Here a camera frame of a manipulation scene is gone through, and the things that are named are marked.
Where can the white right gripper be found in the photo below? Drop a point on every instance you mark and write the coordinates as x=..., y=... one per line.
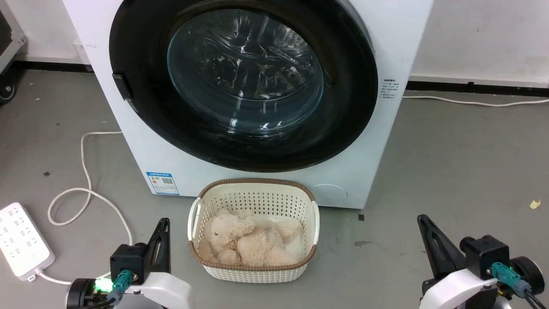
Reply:
x=459, y=292

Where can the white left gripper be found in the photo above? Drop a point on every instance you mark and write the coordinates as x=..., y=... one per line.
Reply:
x=165, y=292

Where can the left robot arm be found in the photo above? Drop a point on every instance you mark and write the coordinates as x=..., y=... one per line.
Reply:
x=81, y=294

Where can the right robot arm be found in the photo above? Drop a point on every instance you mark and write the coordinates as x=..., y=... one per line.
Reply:
x=529, y=270

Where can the black round washer door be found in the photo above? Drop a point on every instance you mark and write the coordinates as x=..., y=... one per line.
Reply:
x=351, y=107

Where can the white front-load washing machine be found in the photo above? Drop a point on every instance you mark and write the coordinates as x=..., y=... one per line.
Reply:
x=386, y=34

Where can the blue energy label sticker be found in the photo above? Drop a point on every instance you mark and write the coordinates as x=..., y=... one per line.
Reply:
x=162, y=183

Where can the beige plush teddy bear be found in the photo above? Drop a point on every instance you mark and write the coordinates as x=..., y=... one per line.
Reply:
x=253, y=244

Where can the cream perforated laundry basket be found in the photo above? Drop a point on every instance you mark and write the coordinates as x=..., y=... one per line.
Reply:
x=257, y=197

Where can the yellow paper scrap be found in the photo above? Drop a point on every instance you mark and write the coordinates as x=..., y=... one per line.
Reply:
x=535, y=204

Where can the round white filter cover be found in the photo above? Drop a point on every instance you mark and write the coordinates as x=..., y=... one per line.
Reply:
x=329, y=194

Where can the white power strip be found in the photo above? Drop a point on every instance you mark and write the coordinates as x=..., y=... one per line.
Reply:
x=21, y=240

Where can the small printed warning label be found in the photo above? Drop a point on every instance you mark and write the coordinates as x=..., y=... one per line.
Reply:
x=389, y=89

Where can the grey wheeled cart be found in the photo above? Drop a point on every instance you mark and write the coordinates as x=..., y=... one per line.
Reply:
x=10, y=43

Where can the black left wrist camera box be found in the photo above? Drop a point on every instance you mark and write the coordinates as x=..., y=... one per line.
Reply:
x=128, y=257

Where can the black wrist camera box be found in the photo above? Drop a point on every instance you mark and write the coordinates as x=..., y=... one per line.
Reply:
x=487, y=253
x=128, y=257

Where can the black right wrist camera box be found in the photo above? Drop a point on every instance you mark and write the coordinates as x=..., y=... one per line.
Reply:
x=487, y=253

